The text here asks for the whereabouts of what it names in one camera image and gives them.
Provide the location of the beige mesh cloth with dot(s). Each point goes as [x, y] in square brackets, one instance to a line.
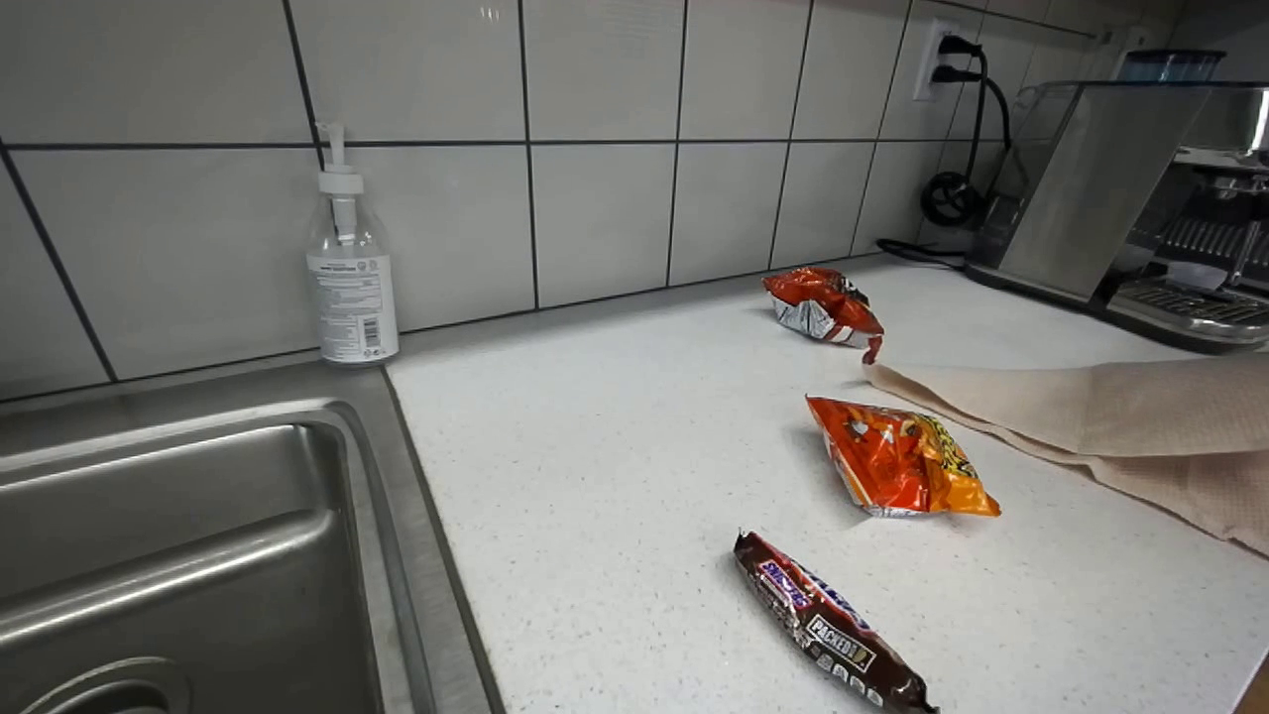
[1150, 423]

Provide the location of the crumpled red snack wrapper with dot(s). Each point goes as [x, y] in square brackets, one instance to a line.
[817, 302]

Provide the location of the orange Cheetos bag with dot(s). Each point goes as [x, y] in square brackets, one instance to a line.
[899, 461]

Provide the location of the clear pump soap bottle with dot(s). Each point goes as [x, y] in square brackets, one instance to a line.
[356, 298]

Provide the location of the brown Snickers bar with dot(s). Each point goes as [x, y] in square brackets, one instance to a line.
[827, 627]

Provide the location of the stainless steel sink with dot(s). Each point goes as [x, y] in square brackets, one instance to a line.
[199, 529]

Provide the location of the steel espresso machine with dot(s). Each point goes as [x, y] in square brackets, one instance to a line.
[1098, 183]

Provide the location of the steel drip tray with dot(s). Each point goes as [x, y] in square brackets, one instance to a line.
[1193, 310]

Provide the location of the wooden cabinet front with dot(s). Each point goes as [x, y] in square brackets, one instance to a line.
[1254, 693]

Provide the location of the white wall outlet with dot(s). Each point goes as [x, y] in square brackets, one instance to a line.
[934, 55]

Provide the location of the blue wall sign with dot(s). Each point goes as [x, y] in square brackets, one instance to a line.
[1170, 64]

